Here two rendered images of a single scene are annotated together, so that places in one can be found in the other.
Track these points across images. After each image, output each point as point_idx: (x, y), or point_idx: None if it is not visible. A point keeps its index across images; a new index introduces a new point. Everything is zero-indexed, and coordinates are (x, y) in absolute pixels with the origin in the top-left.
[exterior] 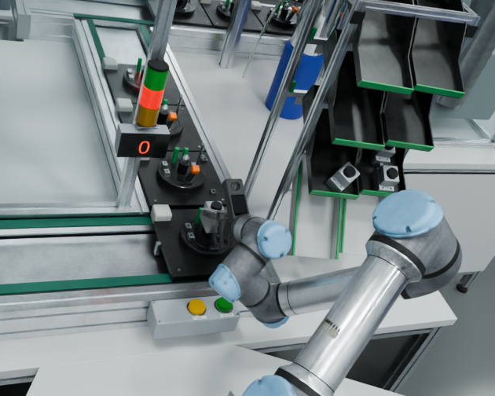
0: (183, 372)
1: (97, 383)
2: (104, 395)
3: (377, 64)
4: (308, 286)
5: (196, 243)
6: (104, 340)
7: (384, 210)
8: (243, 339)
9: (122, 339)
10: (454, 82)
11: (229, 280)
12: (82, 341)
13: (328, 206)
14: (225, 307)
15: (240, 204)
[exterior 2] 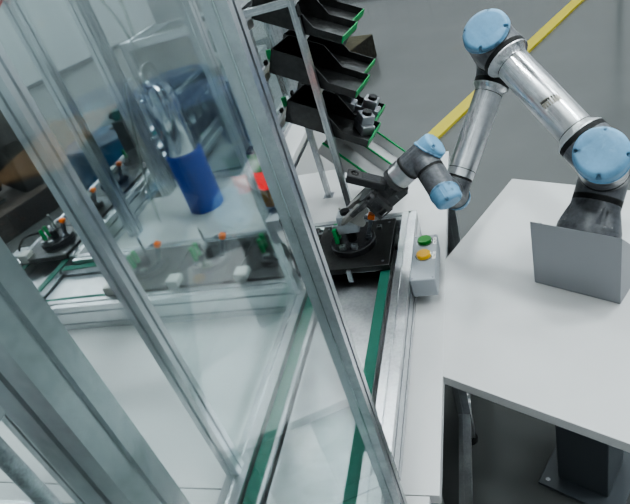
0: (467, 288)
1: (468, 339)
2: (480, 336)
3: (326, 30)
4: (466, 149)
5: (360, 245)
6: (424, 332)
7: (478, 39)
8: (442, 253)
9: (426, 321)
10: (349, 12)
11: (451, 185)
12: (421, 346)
13: (362, 159)
14: (429, 238)
15: (371, 176)
